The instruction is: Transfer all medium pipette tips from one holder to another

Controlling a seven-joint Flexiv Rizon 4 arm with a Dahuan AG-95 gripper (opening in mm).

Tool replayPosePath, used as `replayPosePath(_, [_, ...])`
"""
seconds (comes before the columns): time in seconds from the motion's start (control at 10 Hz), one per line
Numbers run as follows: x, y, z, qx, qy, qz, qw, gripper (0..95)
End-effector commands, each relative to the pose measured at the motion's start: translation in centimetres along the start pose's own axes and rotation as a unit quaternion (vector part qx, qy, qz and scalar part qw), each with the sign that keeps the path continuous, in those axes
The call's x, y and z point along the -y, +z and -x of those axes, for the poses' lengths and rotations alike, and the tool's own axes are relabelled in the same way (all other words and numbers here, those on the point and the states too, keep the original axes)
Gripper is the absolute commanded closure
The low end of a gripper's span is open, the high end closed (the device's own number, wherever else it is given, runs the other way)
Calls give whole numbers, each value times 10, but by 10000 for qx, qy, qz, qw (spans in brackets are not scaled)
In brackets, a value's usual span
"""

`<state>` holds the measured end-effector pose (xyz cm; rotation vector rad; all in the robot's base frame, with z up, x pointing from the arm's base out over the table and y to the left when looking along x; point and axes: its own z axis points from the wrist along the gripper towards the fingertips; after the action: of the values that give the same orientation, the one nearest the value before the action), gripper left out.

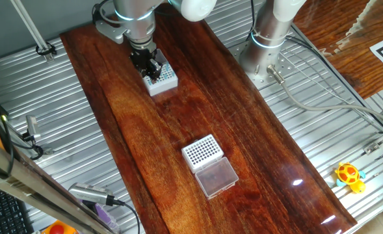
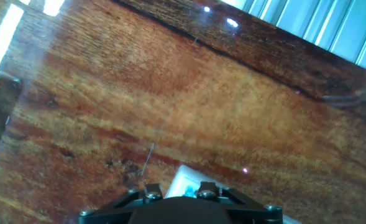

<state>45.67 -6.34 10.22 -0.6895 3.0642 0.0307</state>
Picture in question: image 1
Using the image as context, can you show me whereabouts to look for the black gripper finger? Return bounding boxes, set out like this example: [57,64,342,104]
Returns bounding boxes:
[150,58,163,82]
[138,64,153,80]

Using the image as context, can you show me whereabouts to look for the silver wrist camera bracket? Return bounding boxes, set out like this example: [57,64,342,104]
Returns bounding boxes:
[95,19,129,45]

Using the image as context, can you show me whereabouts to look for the grey cable with metal connector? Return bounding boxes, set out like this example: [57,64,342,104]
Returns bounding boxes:
[266,64,383,129]

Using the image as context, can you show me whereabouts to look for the dark red wooden board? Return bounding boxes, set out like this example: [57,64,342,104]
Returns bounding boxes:
[59,3,358,234]

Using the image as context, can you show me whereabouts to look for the yellow orange turtle toy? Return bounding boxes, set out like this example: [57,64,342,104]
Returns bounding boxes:
[334,161,367,194]

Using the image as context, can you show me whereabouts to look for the side camera mount arm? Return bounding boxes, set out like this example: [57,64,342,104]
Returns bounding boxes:
[2,122,55,157]

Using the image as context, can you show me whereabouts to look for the small grey side camera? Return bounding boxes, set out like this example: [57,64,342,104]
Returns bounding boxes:
[25,114,42,141]

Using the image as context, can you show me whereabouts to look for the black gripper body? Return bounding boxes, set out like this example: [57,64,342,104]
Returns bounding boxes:
[129,47,159,68]

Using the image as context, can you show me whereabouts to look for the black depth camera cable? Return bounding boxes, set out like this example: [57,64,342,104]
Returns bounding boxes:
[112,198,141,234]

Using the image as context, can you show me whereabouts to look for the black keyboard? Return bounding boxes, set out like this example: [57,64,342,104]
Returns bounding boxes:
[0,180,34,234]

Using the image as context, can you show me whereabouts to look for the white tip rack clear lid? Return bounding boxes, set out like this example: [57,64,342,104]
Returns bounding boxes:
[181,134,239,200]
[142,48,179,98]

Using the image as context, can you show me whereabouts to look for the brown wooden board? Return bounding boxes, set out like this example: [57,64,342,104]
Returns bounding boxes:
[293,0,383,100]

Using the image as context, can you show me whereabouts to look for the black ring clamp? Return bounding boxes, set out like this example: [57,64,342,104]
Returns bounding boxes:
[35,42,57,57]

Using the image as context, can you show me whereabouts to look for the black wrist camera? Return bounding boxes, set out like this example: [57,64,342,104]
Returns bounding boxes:
[92,2,103,24]

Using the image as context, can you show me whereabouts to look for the silver depth camera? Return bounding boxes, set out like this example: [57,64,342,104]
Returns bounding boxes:
[68,182,116,207]

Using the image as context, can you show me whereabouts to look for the black side camera cable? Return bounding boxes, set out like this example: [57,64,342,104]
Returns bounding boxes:
[21,131,45,162]

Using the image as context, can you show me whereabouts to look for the aluminium bar with bracket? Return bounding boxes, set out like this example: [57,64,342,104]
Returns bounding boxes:
[362,125,383,156]

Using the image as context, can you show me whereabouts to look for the aluminium frame beam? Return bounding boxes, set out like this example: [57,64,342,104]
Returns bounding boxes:
[0,131,114,234]

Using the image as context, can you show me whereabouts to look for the silver stand rod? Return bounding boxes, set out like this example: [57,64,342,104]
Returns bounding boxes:
[9,0,55,63]

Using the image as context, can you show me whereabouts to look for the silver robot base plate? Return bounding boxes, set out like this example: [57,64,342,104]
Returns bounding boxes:
[228,38,297,91]

